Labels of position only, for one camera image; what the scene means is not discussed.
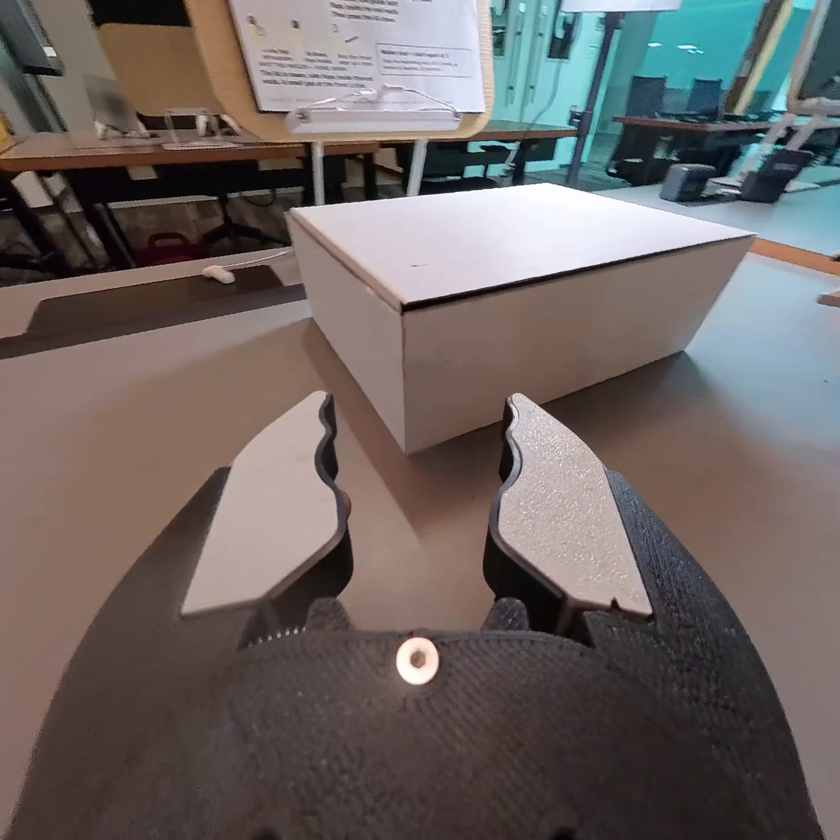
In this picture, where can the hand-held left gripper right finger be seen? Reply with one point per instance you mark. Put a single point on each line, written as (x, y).
(564, 525)

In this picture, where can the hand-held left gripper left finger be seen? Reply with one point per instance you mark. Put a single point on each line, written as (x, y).
(275, 512)

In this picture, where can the white cardboard box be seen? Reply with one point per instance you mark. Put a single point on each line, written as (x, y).
(525, 229)

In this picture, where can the black rectangular pad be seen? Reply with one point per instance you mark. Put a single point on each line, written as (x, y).
(144, 305)

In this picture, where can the red bin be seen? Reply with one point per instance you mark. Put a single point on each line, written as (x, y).
(177, 249)

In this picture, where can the orange edged table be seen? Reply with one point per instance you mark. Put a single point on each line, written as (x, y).
(794, 256)

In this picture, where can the black device case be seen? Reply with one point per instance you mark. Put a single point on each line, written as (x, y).
(686, 184)

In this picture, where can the clear acrylic stand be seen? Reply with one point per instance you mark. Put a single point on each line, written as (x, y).
(197, 128)

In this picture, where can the wooden desk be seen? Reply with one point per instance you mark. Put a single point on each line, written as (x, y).
(79, 154)

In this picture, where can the long meeting table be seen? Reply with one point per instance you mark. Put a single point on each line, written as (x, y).
(689, 124)

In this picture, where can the black pole stand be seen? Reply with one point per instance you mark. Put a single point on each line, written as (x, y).
(594, 98)

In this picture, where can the dark wall monitor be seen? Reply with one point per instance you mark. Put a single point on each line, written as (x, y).
(26, 36)

